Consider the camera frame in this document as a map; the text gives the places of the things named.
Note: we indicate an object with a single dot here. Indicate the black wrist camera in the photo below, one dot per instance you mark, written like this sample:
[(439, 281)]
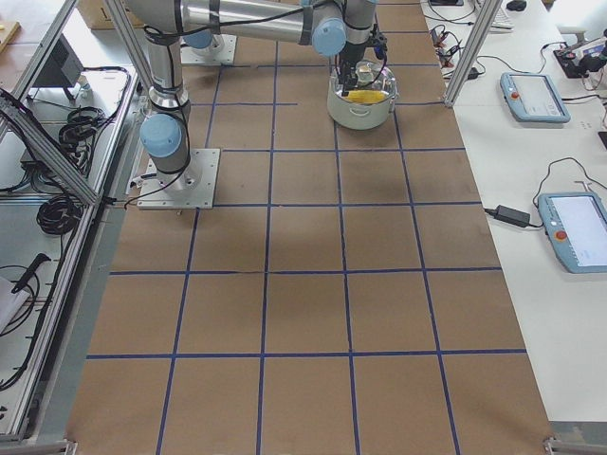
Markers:
[(378, 42)]

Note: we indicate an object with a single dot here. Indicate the black power adapter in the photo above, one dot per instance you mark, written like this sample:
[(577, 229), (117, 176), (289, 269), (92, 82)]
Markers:
[(512, 216)]

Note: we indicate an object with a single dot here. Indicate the blue teach pendant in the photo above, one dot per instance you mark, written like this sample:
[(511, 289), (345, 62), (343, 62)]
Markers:
[(575, 224), (533, 98)]

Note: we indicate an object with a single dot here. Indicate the cardboard box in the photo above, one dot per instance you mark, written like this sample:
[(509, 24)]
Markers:
[(97, 17)]

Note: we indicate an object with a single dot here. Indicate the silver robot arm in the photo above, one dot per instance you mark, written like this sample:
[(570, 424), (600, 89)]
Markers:
[(340, 29)]

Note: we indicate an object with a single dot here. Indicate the far blue teach pendant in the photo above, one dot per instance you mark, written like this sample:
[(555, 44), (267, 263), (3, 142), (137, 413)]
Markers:
[(533, 98)]

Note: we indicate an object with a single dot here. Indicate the yellow corn cob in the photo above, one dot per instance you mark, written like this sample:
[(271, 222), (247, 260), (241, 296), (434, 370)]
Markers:
[(365, 96)]

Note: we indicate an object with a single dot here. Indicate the glass pot lid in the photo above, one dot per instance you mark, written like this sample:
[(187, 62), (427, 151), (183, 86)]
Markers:
[(371, 76)]

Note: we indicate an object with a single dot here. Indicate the pale green cooking pot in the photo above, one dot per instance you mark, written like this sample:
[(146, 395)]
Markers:
[(358, 116)]

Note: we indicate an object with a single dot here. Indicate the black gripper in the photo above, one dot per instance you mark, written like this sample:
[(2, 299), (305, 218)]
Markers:
[(351, 61)]

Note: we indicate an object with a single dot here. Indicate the near blue teach pendant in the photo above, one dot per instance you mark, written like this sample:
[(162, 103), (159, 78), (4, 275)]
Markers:
[(575, 224)]

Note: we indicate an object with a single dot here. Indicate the aluminium frame post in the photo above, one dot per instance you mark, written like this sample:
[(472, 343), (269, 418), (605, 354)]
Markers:
[(472, 47)]

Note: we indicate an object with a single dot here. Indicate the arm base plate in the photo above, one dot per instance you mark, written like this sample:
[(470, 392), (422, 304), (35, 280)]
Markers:
[(194, 189), (208, 50)]

